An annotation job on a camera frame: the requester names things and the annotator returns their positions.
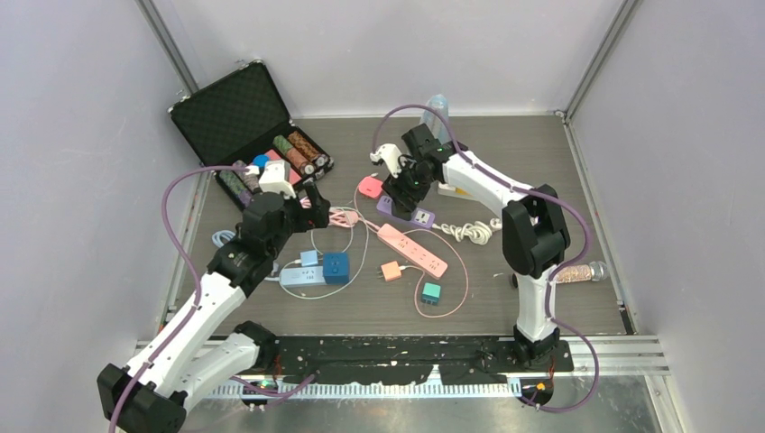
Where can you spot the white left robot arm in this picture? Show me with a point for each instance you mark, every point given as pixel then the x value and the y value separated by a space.
pixel 156 389

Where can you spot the pink cube socket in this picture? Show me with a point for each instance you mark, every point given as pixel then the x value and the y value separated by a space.
pixel 370 187

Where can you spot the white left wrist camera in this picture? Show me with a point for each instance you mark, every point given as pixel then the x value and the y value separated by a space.
pixel 274 177

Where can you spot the blue wrapped metronome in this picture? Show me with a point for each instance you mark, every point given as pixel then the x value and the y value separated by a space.
pixel 439 104

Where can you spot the light blue power strip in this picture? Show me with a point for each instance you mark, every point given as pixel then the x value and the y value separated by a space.
pixel 300 277

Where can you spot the orange pink charger plug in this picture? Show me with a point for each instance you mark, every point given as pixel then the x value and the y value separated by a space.
pixel 391 271

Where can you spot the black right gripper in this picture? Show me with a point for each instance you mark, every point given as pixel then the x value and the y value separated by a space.
pixel 394 188

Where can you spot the teal charger plug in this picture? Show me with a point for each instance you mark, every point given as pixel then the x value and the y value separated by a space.
pixel 431 293

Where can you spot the black chip case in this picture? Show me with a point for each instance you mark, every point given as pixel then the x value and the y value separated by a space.
pixel 242 118

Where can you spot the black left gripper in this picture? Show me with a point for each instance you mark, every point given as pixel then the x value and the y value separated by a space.
pixel 312 216

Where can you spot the glittery small cylinder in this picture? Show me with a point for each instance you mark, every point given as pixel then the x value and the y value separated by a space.
pixel 593 271

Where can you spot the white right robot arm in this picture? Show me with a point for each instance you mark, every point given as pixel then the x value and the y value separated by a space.
pixel 534 231

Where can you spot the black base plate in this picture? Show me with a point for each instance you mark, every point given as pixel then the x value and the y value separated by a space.
pixel 403 360

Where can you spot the light blue charger plug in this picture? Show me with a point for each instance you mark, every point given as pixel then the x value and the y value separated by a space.
pixel 309 258

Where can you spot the dark blue cube socket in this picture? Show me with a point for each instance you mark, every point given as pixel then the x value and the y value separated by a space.
pixel 336 268

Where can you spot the pink power strip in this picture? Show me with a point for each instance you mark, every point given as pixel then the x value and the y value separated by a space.
pixel 412 251

